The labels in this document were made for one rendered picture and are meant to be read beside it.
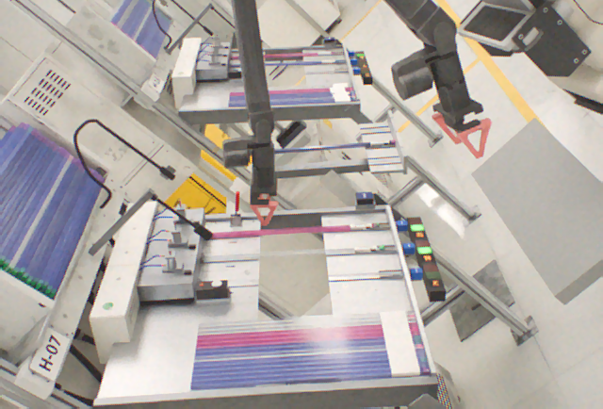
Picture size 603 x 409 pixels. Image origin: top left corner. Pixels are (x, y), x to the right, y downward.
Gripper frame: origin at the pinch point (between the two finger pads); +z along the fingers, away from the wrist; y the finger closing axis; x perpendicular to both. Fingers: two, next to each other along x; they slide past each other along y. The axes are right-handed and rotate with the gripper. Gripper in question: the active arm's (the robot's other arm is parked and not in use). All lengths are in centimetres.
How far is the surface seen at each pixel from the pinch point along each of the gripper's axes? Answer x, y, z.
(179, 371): -18.2, 40.4, 15.0
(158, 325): -25.0, 25.2, 15.3
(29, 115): -62, -19, -19
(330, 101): 24, -100, 12
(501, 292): 84, -44, 64
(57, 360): -41, 46, 5
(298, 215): 9.1, -18.9, 13.3
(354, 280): 22.8, 12.2, 13.3
